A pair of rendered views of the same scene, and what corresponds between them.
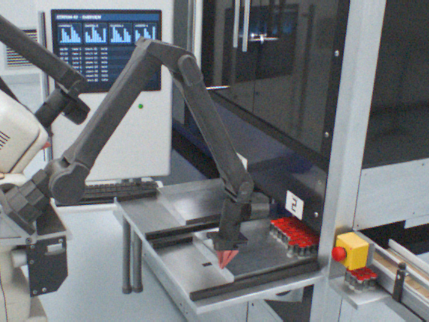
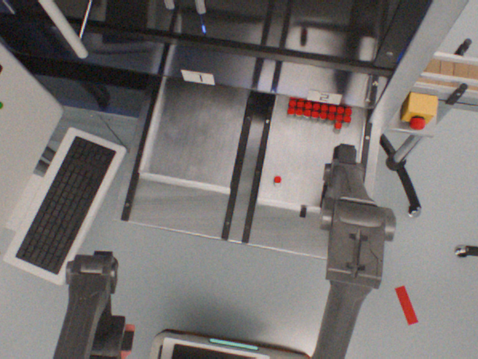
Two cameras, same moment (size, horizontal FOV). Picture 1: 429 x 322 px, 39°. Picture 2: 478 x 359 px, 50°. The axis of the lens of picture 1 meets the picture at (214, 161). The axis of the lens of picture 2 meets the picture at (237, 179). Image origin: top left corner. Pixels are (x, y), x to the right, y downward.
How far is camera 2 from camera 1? 1.52 m
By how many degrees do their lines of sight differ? 57
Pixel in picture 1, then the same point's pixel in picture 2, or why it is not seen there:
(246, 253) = (308, 165)
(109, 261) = not seen: outside the picture
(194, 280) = (322, 240)
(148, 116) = (13, 101)
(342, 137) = (424, 55)
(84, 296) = not seen: hidden behind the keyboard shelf
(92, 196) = (69, 227)
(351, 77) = (454, 12)
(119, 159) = (22, 159)
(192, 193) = (159, 132)
